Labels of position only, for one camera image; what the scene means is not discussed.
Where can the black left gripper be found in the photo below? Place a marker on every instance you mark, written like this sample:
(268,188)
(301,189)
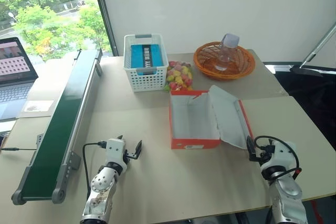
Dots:
(130,155)

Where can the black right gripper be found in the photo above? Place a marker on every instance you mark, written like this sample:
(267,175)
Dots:
(260,154)

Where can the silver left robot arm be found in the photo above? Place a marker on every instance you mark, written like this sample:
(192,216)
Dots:
(101,190)

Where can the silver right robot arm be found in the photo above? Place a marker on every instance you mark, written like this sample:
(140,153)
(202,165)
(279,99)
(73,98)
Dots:
(287,195)

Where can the orange shoe box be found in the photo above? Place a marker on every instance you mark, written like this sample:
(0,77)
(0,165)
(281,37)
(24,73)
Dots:
(193,119)

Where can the green conveyor belt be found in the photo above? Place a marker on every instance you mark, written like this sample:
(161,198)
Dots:
(56,129)

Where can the blue and black box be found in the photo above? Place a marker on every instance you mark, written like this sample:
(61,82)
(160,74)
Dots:
(136,56)

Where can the white perforated plastic basket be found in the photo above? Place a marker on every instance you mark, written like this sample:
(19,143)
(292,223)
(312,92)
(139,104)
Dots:
(147,81)

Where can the orange wicker basket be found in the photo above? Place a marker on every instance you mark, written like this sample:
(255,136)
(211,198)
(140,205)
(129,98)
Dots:
(237,69)

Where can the black side table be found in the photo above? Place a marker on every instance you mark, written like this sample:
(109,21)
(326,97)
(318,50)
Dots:
(312,90)

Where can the bag of colourful candies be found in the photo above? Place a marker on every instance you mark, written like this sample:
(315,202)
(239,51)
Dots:
(179,75)

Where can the clear plastic bottle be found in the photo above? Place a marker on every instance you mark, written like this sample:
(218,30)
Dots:
(225,54)

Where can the white paper card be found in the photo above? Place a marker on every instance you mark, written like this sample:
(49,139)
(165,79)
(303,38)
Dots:
(38,106)

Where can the grey metal stand pole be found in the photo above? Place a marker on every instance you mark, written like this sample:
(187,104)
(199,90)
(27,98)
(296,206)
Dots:
(315,52)

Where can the grey laptop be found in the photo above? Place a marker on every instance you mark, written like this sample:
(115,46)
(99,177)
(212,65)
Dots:
(14,87)

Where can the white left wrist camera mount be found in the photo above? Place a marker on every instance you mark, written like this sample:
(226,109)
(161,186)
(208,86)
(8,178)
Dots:
(115,151)

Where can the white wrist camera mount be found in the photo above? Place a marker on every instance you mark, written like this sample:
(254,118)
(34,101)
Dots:
(115,151)
(281,153)

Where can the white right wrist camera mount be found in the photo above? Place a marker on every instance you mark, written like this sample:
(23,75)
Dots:
(281,153)

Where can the dark window frame post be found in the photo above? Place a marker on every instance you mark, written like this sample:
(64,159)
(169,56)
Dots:
(103,11)

